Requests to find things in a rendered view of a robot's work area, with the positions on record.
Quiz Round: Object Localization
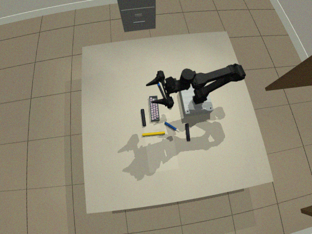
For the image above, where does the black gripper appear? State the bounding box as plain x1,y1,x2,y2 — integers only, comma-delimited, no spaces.
146,70,181,109

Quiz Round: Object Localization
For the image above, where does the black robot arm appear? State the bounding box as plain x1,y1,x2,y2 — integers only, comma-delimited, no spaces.
165,63,246,105

